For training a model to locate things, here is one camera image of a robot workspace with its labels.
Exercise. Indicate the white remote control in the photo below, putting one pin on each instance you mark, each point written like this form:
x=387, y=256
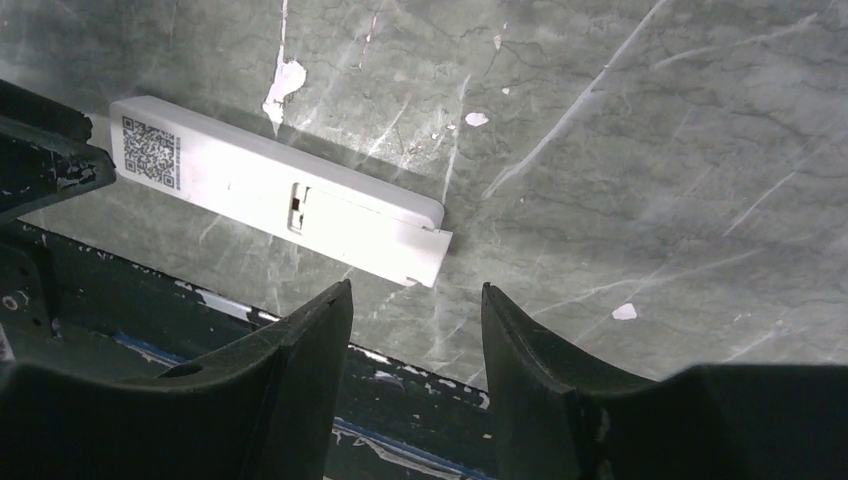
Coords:
x=238, y=174

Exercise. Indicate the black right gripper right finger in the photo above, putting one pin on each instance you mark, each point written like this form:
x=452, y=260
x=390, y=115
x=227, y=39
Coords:
x=562, y=413

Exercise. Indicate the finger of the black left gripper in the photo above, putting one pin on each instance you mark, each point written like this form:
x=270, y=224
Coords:
x=46, y=157

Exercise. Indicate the white battery cover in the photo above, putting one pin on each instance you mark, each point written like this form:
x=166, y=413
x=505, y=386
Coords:
x=366, y=239

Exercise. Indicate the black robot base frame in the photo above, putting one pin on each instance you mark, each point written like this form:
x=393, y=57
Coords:
x=73, y=306

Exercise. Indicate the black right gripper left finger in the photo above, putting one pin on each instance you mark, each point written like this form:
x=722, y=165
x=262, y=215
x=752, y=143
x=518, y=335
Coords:
x=261, y=407

